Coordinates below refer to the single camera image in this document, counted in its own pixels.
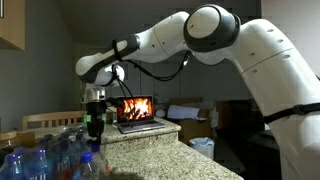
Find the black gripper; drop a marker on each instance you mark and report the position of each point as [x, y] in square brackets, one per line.
[96, 111]

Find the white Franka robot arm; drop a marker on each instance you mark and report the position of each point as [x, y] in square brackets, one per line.
[273, 66]

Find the laptop showing fireplace video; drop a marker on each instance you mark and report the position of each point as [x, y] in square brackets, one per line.
[136, 108]

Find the light wooden chair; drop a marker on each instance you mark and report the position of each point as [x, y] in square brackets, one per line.
[50, 115]

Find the small white round object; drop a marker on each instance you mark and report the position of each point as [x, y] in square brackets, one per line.
[160, 113]

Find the white papers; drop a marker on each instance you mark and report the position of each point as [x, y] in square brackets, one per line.
[181, 112]

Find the brown cardboard box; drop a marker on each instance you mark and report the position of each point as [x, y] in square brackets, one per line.
[190, 128]

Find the white trash bin with bag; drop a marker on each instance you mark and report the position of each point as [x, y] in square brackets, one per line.
[201, 146]

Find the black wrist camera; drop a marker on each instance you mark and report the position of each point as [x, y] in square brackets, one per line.
[113, 101]

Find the wooden wall cabinet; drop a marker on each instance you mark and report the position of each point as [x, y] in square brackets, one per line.
[11, 23]

